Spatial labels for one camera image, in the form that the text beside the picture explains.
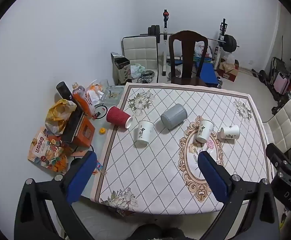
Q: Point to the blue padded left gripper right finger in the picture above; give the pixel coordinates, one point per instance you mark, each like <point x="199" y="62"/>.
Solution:
<point x="260" y="220"/>

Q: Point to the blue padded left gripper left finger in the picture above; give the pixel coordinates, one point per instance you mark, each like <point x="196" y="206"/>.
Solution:
<point x="33" y="219"/>

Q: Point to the grey mug with handle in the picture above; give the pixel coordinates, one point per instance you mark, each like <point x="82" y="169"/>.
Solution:
<point x="174" y="116"/>

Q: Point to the white paper cup far right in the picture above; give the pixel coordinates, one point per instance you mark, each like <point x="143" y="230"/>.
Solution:
<point x="230" y="132"/>

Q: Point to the red ripple paper cup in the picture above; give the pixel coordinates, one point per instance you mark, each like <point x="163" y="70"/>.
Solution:
<point x="118" y="117"/>

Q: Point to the white paper cup centre right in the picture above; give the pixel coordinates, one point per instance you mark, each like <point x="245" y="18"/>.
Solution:
<point x="204" y="131"/>

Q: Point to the white paper cup with calligraphy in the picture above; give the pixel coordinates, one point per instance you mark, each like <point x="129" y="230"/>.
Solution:
<point x="144" y="131"/>

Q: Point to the colourful snack bag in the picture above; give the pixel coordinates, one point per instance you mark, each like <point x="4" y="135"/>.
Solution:
<point x="47" y="150"/>

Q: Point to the small blue red packet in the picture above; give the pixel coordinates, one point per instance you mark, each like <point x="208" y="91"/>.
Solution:
<point x="99" y="166"/>

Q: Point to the white padded chair right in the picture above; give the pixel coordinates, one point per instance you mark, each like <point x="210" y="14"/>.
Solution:
<point x="278" y="128"/>

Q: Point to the white padded chair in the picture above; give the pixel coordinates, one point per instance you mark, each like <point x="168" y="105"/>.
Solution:
<point x="142" y="50"/>
<point x="278" y="128"/>

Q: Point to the orange cardboard box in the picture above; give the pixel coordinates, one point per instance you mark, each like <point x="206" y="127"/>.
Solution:
<point x="84" y="134"/>

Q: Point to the yellow bottle cap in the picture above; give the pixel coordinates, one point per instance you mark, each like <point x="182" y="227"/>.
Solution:
<point x="102" y="130"/>

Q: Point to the yellow plastic bag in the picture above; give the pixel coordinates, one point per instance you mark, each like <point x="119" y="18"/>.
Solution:
<point x="58" y="116"/>

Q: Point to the patterned white table mat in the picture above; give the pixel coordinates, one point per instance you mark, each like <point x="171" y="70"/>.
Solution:
<point x="163" y="177"/>

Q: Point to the pink suitcase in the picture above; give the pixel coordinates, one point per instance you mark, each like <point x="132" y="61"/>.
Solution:
<point x="281" y="83"/>

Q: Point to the orange drink bottle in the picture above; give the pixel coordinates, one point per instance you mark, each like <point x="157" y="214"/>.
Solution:
<point x="83" y="98"/>

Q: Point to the black cylinder speaker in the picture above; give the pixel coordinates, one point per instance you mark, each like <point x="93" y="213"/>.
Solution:
<point x="64" y="92"/>

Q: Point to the white crumpled snack wrapper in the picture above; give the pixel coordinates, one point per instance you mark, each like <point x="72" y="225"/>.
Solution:
<point x="95" y="91"/>

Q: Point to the brown cardboard box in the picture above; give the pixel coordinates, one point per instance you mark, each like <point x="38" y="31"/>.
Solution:
<point x="227" y="70"/>

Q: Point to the silver trash bin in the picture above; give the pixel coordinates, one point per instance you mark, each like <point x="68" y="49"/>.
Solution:
<point x="121" y="69"/>

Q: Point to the blue bench pad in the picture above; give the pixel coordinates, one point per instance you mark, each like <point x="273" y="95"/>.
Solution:
<point x="208" y="75"/>

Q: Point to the barbell with black plates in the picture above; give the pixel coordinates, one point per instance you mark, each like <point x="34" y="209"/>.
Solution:
<point x="228" y="44"/>

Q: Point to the white red plastic bag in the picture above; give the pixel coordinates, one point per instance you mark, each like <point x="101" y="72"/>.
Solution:
<point x="199" y="48"/>

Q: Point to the white padded chair back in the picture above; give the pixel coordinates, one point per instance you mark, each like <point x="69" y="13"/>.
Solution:
<point x="142" y="50"/>

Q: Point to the white weight rack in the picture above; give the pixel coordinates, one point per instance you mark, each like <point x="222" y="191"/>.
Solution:
<point x="217" y="51"/>

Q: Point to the dark wooden chair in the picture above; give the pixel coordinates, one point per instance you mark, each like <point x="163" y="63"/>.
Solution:
<point x="188" y="40"/>

